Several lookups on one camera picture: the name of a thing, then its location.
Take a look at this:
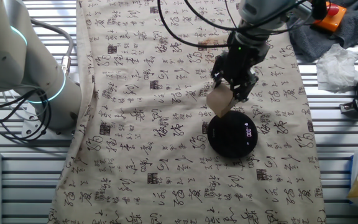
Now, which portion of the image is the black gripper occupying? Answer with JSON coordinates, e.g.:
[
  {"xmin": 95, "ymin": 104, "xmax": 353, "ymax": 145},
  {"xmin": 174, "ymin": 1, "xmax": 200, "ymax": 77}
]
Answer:
[{"xmin": 210, "ymin": 32, "xmax": 270, "ymax": 102}]

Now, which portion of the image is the wooden block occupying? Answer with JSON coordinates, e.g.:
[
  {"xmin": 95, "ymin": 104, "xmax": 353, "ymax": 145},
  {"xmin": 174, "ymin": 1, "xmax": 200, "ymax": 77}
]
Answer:
[{"xmin": 206, "ymin": 83, "xmax": 236, "ymax": 118}]

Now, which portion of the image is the black round digital scale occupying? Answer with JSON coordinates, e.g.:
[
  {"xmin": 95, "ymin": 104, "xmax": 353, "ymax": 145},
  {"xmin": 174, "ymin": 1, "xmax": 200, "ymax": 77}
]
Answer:
[{"xmin": 206, "ymin": 110, "xmax": 259, "ymax": 159}]

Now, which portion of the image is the crumpled white tissue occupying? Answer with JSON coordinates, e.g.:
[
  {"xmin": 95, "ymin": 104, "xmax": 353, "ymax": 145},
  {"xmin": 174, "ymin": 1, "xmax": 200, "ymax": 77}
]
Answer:
[{"xmin": 315, "ymin": 43, "xmax": 358, "ymax": 93}]

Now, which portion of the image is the beige calligraphy print cloth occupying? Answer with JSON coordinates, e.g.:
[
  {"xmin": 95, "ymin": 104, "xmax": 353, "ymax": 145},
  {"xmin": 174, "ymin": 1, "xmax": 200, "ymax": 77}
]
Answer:
[{"xmin": 47, "ymin": 0, "xmax": 328, "ymax": 224}]

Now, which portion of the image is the orange emergency stop box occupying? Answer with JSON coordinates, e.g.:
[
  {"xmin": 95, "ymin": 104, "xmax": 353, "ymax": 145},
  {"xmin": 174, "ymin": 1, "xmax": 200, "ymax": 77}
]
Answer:
[{"xmin": 314, "ymin": 1, "xmax": 347, "ymax": 33}]

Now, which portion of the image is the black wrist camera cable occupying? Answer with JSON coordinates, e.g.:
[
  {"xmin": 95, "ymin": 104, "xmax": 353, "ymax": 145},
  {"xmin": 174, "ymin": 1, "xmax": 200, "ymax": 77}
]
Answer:
[{"xmin": 157, "ymin": 0, "xmax": 328, "ymax": 49}]

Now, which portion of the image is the thick grey robot cable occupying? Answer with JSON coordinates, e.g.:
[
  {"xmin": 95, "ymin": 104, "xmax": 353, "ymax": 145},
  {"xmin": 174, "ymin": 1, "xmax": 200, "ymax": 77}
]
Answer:
[{"xmin": 31, "ymin": 18, "xmax": 75, "ymax": 77}]

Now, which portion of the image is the black base cable bundle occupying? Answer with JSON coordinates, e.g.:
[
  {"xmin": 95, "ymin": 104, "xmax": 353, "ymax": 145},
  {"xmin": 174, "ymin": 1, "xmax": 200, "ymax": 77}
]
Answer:
[{"xmin": 0, "ymin": 88, "xmax": 52, "ymax": 142}]

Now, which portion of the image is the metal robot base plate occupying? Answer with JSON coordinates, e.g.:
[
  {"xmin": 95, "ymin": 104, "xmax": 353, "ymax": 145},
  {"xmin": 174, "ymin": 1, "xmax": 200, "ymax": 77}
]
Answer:
[{"xmin": 22, "ymin": 102, "xmax": 77, "ymax": 139}]

